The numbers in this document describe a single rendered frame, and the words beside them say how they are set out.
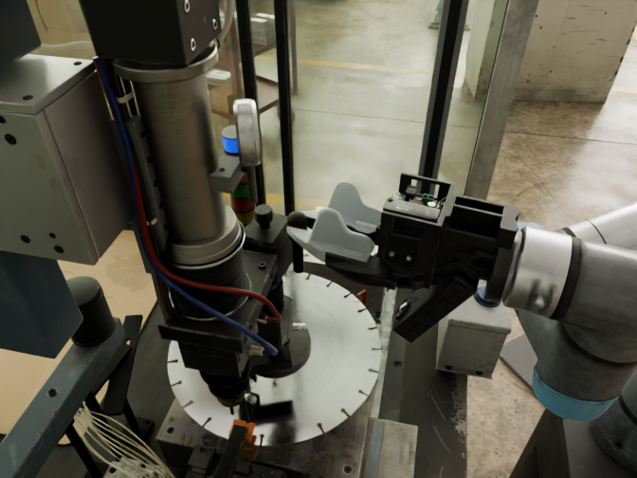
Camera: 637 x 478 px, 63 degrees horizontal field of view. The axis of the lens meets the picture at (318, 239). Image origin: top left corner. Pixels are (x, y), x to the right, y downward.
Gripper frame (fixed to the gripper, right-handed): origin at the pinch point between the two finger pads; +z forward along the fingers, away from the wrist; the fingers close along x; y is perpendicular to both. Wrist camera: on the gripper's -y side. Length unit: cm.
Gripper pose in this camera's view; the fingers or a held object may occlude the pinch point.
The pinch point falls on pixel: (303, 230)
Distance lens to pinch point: 53.6
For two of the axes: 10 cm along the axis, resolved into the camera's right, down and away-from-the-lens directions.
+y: 0.2, -7.7, -6.3
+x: -3.6, 5.9, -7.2
